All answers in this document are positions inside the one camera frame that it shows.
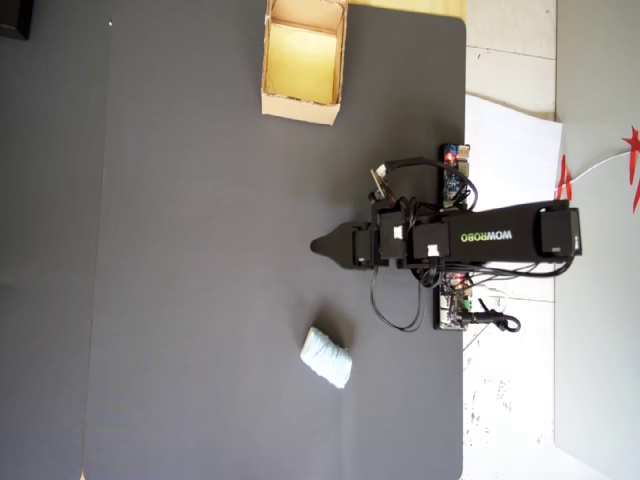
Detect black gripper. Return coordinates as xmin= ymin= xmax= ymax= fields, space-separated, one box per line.
xmin=310 ymin=206 xmax=408 ymax=272

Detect blue white yarn-wrapped block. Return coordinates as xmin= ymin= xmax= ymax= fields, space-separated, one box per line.
xmin=299 ymin=326 xmax=353 ymax=392

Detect open cardboard box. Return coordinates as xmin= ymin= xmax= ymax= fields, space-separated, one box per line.
xmin=260 ymin=0 xmax=349 ymax=127

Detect black box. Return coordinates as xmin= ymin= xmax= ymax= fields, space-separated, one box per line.
xmin=0 ymin=0 xmax=34 ymax=41

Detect large dark grey rubber mat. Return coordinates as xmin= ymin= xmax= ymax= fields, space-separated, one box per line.
xmin=81 ymin=3 xmax=468 ymax=480

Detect motor controller board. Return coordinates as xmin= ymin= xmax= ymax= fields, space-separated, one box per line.
xmin=431 ymin=273 xmax=477 ymax=332

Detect blue circuit board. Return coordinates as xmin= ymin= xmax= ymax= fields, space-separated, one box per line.
xmin=438 ymin=143 xmax=473 ymax=210

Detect white paper sheet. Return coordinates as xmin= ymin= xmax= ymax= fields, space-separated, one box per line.
xmin=460 ymin=93 xmax=565 ymax=480

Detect red ribbon strips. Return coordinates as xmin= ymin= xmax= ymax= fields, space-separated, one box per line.
xmin=555 ymin=153 xmax=575 ymax=202

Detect grey board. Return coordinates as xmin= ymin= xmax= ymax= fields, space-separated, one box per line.
xmin=551 ymin=121 xmax=640 ymax=480

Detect narrow dark grey rubber mat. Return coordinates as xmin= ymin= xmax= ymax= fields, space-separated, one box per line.
xmin=0 ymin=14 xmax=110 ymax=480

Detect red star decoration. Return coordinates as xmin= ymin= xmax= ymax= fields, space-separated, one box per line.
xmin=620 ymin=125 xmax=640 ymax=214

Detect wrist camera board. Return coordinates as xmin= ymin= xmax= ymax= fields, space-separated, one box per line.
xmin=368 ymin=167 xmax=397 ymax=207

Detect thin black looped cable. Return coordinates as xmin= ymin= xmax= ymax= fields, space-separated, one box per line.
xmin=369 ymin=262 xmax=427 ymax=333

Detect thick black camera cable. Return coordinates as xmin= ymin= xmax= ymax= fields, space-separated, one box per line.
xmin=379 ymin=156 xmax=480 ymax=211

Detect black power plug cable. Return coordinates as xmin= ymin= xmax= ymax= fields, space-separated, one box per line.
xmin=471 ymin=298 xmax=523 ymax=333

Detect black servo wire bundle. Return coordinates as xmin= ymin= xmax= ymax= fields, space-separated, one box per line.
xmin=439 ymin=255 xmax=577 ymax=281

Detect thin white cable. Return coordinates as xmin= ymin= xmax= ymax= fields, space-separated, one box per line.
xmin=568 ymin=148 xmax=640 ymax=184

